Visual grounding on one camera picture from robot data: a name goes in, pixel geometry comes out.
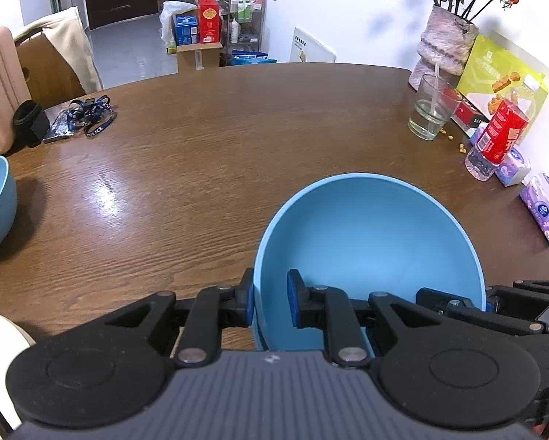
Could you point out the cardboard box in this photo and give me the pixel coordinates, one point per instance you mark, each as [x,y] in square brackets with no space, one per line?
[199,57]

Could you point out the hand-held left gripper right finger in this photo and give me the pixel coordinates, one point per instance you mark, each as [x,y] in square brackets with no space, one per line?
[295,298]

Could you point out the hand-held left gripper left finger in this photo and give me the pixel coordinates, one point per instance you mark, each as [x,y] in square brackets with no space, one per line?
[248,302]

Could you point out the purple tissue packet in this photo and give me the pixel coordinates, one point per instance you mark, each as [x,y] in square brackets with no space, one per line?
[512,167]
[545,206]

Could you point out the black cylindrical case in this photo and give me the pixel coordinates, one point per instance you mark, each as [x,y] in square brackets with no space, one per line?
[29,123]

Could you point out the yellow-green snack box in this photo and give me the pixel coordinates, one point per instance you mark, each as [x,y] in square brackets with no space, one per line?
[490,68]

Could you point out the tall red gift box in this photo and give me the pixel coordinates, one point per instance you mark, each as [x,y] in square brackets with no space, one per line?
[209,20]

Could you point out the white flat board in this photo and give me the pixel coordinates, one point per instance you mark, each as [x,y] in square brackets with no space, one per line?
[313,46]

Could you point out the white bottle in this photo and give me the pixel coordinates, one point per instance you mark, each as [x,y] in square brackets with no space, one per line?
[235,32]

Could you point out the flat blue box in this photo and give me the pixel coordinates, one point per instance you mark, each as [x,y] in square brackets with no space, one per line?
[254,58]

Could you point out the clear plastic packet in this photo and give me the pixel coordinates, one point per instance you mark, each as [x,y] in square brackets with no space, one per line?
[59,128]

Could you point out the flat red carton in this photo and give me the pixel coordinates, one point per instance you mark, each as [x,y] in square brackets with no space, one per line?
[467,114]

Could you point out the drinking glass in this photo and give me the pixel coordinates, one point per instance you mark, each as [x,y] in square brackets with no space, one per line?
[428,119]

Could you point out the clear straw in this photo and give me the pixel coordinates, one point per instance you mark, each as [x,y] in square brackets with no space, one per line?
[436,82]

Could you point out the white plastic bag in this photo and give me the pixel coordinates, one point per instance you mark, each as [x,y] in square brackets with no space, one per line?
[171,18]

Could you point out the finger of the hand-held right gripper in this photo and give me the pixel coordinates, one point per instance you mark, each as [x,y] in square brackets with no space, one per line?
[522,295]
[476,311]

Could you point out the wooden chair with cloth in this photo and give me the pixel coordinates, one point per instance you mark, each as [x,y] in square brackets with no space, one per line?
[80,41]

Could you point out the red label plastic bottle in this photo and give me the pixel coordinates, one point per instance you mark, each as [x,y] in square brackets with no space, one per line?
[501,133]

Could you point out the scattered yellow crumbs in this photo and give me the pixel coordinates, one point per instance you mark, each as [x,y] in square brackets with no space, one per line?
[460,146]

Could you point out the cream round plate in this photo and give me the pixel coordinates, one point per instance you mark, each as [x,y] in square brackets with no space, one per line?
[2,366]

